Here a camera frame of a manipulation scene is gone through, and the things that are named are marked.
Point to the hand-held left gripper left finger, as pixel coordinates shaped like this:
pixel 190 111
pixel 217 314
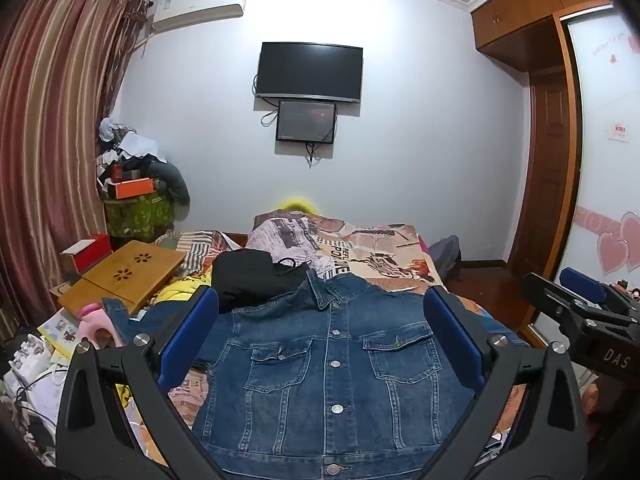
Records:
pixel 187 335

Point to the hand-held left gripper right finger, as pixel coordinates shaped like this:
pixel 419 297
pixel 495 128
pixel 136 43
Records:
pixel 452 340

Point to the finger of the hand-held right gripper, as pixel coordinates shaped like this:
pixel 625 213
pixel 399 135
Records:
pixel 547 297
pixel 582 282

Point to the blue denim jacket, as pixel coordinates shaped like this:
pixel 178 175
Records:
pixel 325 360

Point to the person's right hand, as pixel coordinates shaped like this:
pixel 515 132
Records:
pixel 592 395

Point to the yellow cloth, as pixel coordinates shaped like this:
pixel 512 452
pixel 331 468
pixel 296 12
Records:
pixel 180 287

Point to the black folded garment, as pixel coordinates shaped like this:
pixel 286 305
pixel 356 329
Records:
pixel 245 280

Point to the striped pillow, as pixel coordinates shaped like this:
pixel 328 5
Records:
pixel 192 250

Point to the purple bag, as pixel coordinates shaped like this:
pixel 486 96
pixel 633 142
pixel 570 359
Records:
pixel 445 255

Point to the wooden lap table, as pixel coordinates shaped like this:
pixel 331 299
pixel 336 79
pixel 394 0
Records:
pixel 125 275

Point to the pink toy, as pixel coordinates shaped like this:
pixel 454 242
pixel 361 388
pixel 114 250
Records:
pixel 100 325

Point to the magenta cloth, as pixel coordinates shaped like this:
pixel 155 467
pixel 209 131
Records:
pixel 423 246

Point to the newspaper print bedspread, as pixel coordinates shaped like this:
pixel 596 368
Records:
pixel 380 255

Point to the brown wooden door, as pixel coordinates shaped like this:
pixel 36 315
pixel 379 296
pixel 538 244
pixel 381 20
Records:
pixel 545 170

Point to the red box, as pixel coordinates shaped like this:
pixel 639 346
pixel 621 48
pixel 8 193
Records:
pixel 90 255

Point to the green patterned bag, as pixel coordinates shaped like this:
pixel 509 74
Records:
pixel 137 217

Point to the pile of papers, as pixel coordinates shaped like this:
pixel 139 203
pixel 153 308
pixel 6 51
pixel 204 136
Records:
pixel 35 360

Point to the grey cloth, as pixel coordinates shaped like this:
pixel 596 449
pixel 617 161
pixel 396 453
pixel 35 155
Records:
pixel 170 180

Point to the orange box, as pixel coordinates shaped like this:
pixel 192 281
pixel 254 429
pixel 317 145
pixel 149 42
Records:
pixel 132 188

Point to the yellow round object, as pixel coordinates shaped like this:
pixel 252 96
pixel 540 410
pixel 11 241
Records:
pixel 298 205

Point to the white cloth pile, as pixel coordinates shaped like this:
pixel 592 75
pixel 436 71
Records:
pixel 132 142

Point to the striped red curtain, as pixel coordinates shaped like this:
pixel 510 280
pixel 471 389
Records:
pixel 45 135

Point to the wooden overhead cabinet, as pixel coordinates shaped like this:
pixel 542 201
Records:
pixel 520 15

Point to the white air conditioner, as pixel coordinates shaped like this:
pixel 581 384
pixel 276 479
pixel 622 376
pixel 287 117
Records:
pixel 200 6

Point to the small black wall monitor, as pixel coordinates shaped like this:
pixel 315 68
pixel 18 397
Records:
pixel 306 121

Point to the black wall television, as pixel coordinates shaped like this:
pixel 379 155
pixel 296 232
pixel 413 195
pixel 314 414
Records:
pixel 309 71

